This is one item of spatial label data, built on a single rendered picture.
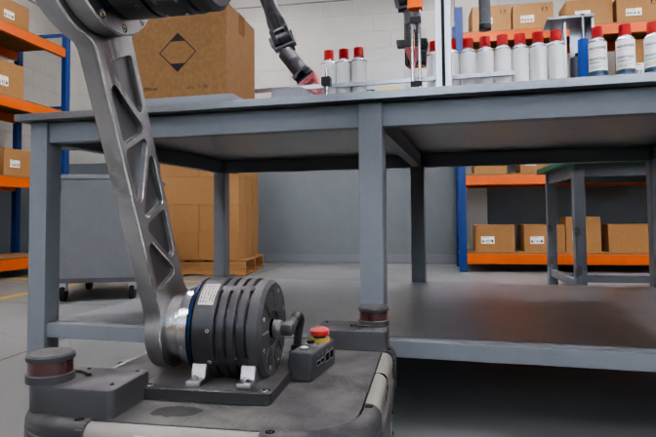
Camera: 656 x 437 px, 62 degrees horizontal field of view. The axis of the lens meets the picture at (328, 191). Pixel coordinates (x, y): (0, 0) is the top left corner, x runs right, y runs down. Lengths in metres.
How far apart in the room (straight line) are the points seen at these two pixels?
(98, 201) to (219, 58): 2.30
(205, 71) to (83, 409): 0.97
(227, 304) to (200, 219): 4.14
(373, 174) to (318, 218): 4.89
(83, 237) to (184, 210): 1.51
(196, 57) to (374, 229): 0.69
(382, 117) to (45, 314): 1.12
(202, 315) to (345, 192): 5.33
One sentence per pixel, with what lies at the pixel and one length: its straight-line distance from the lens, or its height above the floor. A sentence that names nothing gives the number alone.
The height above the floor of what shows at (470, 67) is 0.98.
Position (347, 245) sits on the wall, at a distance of 6.19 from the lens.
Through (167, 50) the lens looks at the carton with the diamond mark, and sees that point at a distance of 1.65.
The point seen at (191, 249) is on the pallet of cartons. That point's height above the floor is 0.24.
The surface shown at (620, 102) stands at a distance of 1.41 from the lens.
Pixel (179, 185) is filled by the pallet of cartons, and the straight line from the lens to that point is 5.12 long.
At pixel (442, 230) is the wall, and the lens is 6.12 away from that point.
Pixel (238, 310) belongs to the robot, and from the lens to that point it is 0.90.
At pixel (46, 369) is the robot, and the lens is 0.94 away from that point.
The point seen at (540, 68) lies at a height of 0.97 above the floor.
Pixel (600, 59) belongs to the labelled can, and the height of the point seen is 0.98.
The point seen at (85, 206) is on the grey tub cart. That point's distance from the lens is 3.76.
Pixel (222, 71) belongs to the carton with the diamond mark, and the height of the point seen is 0.92.
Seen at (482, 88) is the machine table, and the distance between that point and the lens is 1.35.
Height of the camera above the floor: 0.52
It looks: 3 degrees up
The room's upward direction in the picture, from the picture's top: straight up
